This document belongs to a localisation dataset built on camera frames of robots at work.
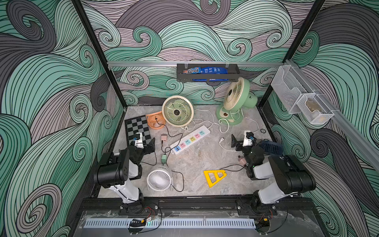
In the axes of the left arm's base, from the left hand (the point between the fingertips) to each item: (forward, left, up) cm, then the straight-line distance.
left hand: (147, 136), depth 91 cm
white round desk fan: (-25, -12, 0) cm, 28 cm away
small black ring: (+13, -81, -9) cm, 83 cm away
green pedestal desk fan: (+17, -56, +18) cm, 61 cm away
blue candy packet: (+34, -37, +26) cm, 57 cm away
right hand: (0, -59, +3) cm, 59 cm away
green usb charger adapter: (-12, -11, -6) cm, 17 cm away
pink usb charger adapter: (+4, -9, -7) cm, 13 cm away
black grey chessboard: (+14, +12, -6) cm, 19 cm away
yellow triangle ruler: (-23, -43, -8) cm, 49 cm away
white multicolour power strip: (+2, -27, -7) cm, 28 cm away
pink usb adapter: (-14, -58, -5) cm, 60 cm away
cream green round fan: (+17, -19, +5) cm, 26 cm away
